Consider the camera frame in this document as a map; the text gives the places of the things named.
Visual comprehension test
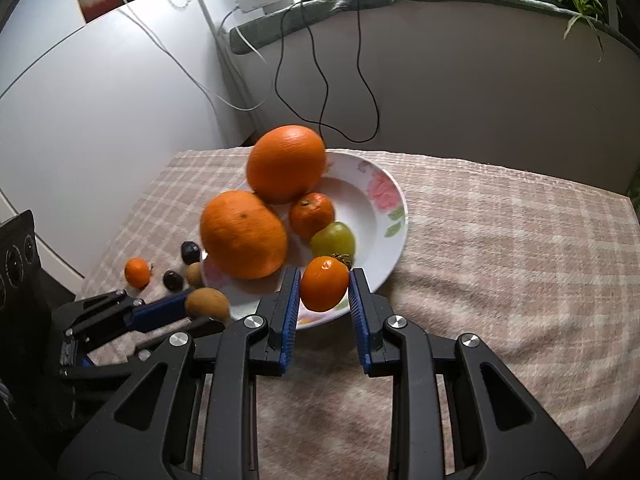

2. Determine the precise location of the black appliance with knobs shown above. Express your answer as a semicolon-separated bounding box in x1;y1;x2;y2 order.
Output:
0;210;52;313

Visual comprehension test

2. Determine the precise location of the black cable with controller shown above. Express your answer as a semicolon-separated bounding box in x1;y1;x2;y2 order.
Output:
320;0;382;144

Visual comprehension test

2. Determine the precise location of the green round fruit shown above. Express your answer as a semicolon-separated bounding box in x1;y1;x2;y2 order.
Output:
309;222;356;263

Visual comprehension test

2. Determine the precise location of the large orange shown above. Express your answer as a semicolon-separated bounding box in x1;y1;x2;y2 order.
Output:
246;124;327;205
200;190;289;280

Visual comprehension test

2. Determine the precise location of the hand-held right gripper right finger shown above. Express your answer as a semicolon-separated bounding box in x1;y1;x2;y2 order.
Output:
348;267;587;480

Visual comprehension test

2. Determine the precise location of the checked beige blanket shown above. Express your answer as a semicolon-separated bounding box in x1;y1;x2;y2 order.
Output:
80;147;640;471

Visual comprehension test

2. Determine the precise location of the long white cable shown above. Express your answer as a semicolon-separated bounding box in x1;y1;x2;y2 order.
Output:
117;5;276;112

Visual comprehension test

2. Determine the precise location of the floral white plate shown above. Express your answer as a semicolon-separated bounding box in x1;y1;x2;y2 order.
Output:
200;149;409;331

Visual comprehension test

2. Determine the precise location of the small tangerine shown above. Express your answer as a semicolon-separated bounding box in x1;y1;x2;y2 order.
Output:
300;255;350;312
124;258;152;289
289;192;336;241

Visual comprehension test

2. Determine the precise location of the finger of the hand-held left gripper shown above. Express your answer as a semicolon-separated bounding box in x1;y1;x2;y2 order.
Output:
65;289;196;347
134;316;227;361

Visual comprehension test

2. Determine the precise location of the short white cable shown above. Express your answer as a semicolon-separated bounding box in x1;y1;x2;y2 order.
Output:
220;6;269;64

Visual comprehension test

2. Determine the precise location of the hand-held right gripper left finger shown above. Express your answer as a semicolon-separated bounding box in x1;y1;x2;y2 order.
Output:
57;266;302;480

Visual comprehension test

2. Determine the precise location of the white cabinet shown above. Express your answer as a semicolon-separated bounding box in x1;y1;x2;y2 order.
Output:
0;0;263;281

